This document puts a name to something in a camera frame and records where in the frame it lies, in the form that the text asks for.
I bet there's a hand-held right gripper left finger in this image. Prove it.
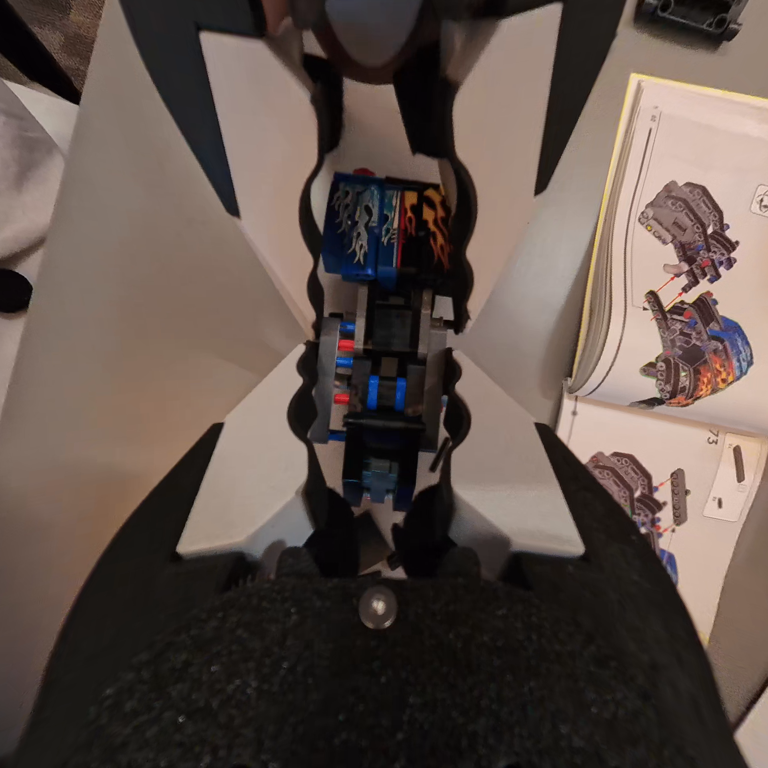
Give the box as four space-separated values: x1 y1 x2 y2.
176 342 362 572

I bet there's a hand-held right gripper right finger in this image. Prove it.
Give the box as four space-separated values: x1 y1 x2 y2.
393 348 587 578

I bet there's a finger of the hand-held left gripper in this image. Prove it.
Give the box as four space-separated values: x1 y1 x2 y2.
200 29 344 338
393 18 566 336

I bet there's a blue black flame lego model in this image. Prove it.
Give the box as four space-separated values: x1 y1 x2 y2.
309 168 475 511

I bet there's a lego instruction booklet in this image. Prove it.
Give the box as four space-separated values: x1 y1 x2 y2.
557 72 768 646

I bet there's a dark chair leg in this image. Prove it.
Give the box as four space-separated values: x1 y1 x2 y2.
0 0 83 104

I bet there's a grey cloth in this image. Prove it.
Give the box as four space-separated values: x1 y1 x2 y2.
0 78 67 260

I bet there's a small black round object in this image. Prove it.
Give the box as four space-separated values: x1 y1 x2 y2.
0 269 34 314

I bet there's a black lego frame piece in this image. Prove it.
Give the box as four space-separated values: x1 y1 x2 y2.
635 0 743 42

